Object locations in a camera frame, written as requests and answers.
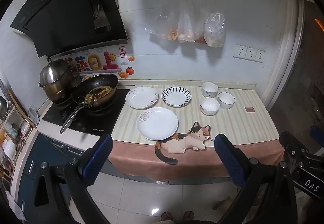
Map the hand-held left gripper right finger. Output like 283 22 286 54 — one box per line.
214 134 298 224

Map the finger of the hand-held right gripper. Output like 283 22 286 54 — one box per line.
310 125 324 147
279 131 311 164

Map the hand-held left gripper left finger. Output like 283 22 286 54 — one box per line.
24 134 122 224

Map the white bowl with blue rim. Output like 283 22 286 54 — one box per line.
218 92 236 110

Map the striped cat print table mat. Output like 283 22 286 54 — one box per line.
108 85 285 185

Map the black glass gas stove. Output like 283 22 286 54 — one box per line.
42 89 131 133

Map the plain white bowl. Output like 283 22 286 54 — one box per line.
200 97 220 116

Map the dark blue kitchen cabinet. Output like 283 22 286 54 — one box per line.
18 133 102 217

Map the large white floral plate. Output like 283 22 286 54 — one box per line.
137 107 179 141

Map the white bowl with dot print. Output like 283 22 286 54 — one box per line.
201 82 219 99

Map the small white floral plate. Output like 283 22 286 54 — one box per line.
126 86 159 109

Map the black wok with food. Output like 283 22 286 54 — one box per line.
59 73 119 135

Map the white plate with blue stripes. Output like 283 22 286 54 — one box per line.
161 86 192 107

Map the person's left foot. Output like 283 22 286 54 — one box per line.
161 211 175 222

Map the metal kitchen storage rack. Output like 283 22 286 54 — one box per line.
0 87 38 181

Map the stainless steel steamer pot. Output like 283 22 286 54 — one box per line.
38 59 76 103

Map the clear plastic bag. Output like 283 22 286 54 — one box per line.
204 12 226 48
177 0 196 44
145 9 181 41
194 19 207 44

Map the black range hood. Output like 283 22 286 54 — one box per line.
10 0 129 59

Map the white wall socket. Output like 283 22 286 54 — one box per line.
245 47 257 61
254 49 266 63
234 44 248 59

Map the colourful wall sticker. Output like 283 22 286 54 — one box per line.
51 46 136 80

